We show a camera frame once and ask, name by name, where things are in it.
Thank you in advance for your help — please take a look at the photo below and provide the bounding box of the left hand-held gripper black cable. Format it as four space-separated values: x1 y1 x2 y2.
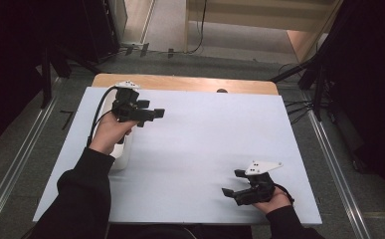
86 85 119 147

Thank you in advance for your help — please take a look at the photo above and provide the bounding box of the person's right hand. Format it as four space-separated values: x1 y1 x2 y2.
253 193 294 215

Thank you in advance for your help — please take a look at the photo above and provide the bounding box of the white board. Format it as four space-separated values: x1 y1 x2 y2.
33 86 323 226

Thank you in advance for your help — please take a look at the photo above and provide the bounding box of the right hand-held gripper black cable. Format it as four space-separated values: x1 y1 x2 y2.
274 182 295 205

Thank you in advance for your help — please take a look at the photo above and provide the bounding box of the black metal stand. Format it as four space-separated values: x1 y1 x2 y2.
269 54 334 122
40 41 105 110

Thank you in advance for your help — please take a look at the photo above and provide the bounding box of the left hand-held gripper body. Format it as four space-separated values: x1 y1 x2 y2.
111 80 157 128

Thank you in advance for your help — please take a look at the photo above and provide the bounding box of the metal floor rail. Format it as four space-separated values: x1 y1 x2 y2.
0 77 64 235
306 109 373 239

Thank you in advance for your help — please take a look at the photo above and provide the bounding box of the hand-held gripper black cable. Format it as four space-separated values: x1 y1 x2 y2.
86 85 119 147
274 182 295 205

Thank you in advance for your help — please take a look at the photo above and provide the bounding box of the person's left hand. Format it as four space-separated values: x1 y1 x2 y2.
89 111 140 156

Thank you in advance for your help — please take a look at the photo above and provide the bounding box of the wooden table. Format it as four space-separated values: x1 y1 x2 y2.
91 73 280 97

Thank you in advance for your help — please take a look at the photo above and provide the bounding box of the bundle of black floor cables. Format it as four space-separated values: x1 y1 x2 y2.
284 99 315 125

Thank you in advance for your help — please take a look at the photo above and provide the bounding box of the hanging black cable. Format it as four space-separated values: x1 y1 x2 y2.
183 0 210 55

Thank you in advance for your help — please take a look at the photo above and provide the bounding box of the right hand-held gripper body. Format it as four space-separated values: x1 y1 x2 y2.
233 160 285 207

